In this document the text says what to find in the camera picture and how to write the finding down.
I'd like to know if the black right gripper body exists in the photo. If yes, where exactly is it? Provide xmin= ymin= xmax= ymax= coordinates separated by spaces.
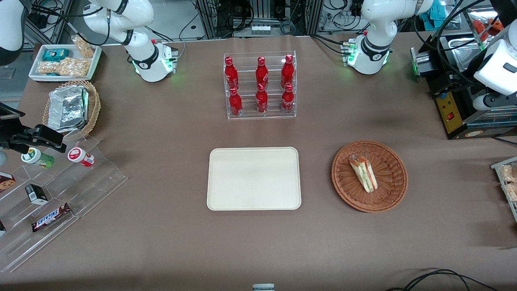
xmin=0 ymin=103 xmax=25 ymax=151

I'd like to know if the triangular sandwich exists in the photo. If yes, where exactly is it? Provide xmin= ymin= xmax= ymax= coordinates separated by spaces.
xmin=349 ymin=154 xmax=379 ymax=193

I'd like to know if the oval tan wicker basket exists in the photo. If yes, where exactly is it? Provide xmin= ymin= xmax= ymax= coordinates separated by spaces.
xmin=42 ymin=80 xmax=101 ymax=141

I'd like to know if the white snack tray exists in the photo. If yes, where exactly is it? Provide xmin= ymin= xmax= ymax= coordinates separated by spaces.
xmin=28 ymin=44 xmax=102 ymax=82

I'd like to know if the round brown wicker basket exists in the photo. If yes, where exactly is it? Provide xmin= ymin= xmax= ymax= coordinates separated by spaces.
xmin=331 ymin=140 xmax=408 ymax=213

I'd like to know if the cream rectangular tray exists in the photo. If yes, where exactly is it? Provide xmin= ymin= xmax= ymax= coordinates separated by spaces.
xmin=206 ymin=147 xmax=302 ymax=211

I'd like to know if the green yogurt drink bottle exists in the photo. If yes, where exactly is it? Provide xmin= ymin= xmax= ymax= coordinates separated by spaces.
xmin=21 ymin=147 xmax=55 ymax=169

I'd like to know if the aluminium foil container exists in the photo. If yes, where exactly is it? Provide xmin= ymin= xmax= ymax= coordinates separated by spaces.
xmin=47 ymin=85 xmax=89 ymax=133

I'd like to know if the black machine with yellow panel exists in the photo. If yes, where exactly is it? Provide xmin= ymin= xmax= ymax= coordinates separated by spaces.
xmin=418 ymin=32 xmax=517 ymax=140

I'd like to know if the red yogurt drink bottle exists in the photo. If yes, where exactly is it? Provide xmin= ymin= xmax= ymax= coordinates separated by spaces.
xmin=67 ymin=147 xmax=95 ymax=167

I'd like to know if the brown cookie box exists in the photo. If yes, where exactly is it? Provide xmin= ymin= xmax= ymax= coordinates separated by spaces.
xmin=0 ymin=171 xmax=17 ymax=193

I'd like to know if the small black box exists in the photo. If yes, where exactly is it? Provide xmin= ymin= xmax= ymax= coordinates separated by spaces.
xmin=25 ymin=184 xmax=48 ymax=205

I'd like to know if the steel pan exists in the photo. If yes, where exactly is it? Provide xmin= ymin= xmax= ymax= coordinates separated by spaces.
xmin=442 ymin=34 xmax=491 ymax=62

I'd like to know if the clear acrylic stepped shelf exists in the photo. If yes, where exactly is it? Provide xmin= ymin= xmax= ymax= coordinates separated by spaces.
xmin=0 ymin=135 xmax=128 ymax=273

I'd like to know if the large clear peanut snack bag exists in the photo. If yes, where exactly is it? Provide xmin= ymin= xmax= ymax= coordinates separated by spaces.
xmin=38 ymin=57 xmax=90 ymax=78

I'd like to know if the Snickers chocolate bar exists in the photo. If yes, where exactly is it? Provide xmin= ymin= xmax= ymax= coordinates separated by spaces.
xmin=32 ymin=203 xmax=72 ymax=232

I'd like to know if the round green-lit metal disc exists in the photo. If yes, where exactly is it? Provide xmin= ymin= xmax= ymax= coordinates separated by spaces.
xmin=410 ymin=47 xmax=429 ymax=82

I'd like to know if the teal snack packet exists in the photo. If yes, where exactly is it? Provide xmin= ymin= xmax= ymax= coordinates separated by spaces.
xmin=42 ymin=48 xmax=70 ymax=62

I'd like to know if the small clear snack bag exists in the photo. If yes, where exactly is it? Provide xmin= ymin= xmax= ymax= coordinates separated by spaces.
xmin=71 ymin=35 xmax=96 ymax=59

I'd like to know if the red cola bottle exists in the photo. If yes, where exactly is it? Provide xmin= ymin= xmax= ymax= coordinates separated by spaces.
xmin=224 ymin=57 xmax=239 ymax=90
xmin=255 ymin=57 xmax=269 ymax=88
xmin=281 ymin=83 xmax=295 ymax=114
xmin=281 ymin=55 xmax=295 ymax=87
xmin=229 ymin=87 xmax=243 ymax=117
xmin=255 ymin=83 xmax=269 ymax=114

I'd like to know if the clear acrylic bottle rack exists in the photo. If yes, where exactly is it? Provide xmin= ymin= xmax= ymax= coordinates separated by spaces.
xmin=223 ymin=51 xmax=297 ymax=120

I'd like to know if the wire rack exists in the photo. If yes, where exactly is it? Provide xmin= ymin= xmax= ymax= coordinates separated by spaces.
xmin=490 ymin=156 xmax=517 ymax=223

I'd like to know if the black arm base cable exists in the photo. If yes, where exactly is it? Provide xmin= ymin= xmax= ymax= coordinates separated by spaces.
xmin=310 ymin=34 xmax=349 ymax=56

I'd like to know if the black floor cable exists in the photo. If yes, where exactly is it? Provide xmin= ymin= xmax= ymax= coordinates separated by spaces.
xmin=386 ymin=268 xmax=499 ymax=291

